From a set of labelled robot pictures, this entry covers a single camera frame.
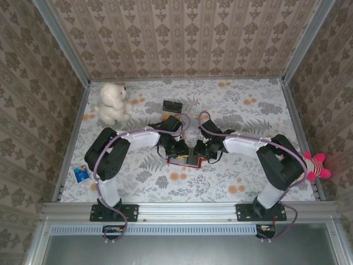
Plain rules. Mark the red leather card holder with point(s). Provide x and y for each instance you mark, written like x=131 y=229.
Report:
x=182 y=165

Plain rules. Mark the blue credit card grey back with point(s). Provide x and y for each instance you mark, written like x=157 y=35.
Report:
x=82 y=174

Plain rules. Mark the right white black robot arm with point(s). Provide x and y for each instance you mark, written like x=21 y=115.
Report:
x=242 y=145

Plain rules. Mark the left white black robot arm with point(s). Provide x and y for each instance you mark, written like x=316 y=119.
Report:
x=143 y=139

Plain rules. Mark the gold card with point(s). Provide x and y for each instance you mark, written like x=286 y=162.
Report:
x=166 y=114

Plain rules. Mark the white teddy bear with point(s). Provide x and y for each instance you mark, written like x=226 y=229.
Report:
x=111 y=102

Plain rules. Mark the grey metal panel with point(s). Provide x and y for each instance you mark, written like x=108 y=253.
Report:
x=179 y=251

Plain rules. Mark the black connector board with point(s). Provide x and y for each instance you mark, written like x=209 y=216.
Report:
x=111 y=233
x=264 y=233

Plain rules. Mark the pink striped plush doll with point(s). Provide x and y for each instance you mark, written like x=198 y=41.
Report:
x=320 y=165

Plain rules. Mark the wide aluminium frame rail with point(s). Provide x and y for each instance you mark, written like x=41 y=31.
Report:
x=187 y=211

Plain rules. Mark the narrow aluminium edge rail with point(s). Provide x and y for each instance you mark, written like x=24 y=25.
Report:
x=151 y=79

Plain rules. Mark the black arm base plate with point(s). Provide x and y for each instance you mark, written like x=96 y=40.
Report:
x=242 y=212
x=132 y=212

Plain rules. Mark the aluminium side rail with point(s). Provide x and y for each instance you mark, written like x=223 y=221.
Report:
x=295 y=116
x=79 y=116

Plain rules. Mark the aluminium frame post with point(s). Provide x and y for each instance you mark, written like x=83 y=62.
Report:
x=63 y=41
x=307 y=41

